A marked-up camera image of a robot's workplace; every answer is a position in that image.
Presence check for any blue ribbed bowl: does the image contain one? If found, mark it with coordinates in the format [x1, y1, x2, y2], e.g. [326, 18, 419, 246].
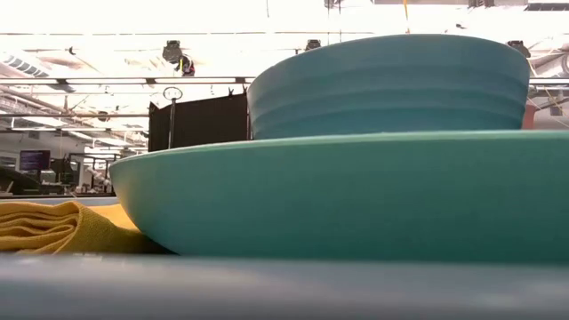
[246, 33, 532, 140]

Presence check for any yellow cloth napkin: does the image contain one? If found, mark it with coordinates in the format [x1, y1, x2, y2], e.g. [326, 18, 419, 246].
[0, 200, 175, 256]

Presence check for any blue plastic tray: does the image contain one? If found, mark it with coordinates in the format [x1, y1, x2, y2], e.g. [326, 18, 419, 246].
[0, 195, 569, 320]

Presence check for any teal plate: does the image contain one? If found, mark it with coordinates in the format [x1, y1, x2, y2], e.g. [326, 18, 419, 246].
[108, 129, 569, 264]

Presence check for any orange pillar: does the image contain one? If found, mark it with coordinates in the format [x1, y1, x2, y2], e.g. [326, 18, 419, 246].
[521, 103, 539, 131]

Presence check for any dark computer monitor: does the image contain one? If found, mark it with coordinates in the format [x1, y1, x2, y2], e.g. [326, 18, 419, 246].
[19, 149, 52, 172]

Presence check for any metal pole with ring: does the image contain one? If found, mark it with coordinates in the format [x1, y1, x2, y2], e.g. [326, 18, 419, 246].
[162, 85, 184, 150]

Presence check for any horizontal metal rail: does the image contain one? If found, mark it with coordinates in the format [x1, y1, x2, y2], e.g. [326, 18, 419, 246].
[0, 76, 569, 86]
[0, 111, 150, 118]

